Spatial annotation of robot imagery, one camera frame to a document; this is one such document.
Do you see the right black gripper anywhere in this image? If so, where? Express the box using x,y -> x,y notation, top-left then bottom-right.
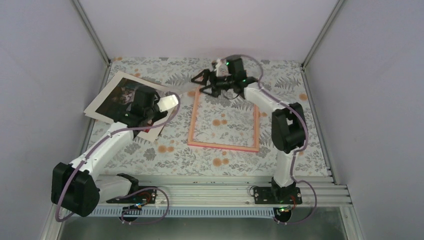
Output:
192,68 -> 235,98

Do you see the cat and books photo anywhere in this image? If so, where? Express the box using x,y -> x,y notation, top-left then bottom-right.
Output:
84,71 -> 179,142

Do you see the orange pink wooden frame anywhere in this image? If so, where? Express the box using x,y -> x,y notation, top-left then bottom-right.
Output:
187,88 -> 260,153

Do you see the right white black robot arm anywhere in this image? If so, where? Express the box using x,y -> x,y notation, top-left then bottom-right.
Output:
190,54 -> 309,204

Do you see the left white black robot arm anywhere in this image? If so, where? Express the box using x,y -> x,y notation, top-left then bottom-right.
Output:
50,86 -> 180,222

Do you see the floral patterned table mat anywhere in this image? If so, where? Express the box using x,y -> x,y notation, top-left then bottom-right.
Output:
102,57 -> 327,177

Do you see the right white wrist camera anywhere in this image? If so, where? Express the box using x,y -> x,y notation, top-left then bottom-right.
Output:
211,58 -> 226,72

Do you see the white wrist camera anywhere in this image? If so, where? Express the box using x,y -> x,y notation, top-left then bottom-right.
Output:
156,94 -> 180,113
211,58 -> 226,72

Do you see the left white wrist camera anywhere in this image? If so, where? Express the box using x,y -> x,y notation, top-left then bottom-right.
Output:
156,94 -> 180,113

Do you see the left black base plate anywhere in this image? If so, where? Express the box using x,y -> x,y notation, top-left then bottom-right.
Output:
106,186 -> 158,205

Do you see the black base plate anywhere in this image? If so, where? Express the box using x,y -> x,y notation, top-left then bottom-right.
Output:
249,186 -> 303,205
106,186 -> 158,205

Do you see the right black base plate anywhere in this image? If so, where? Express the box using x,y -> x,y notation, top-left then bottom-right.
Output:
249,186 -> 303,205

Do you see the aluminium rail base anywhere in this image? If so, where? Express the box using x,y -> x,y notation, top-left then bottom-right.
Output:
41,175 -> 363,240

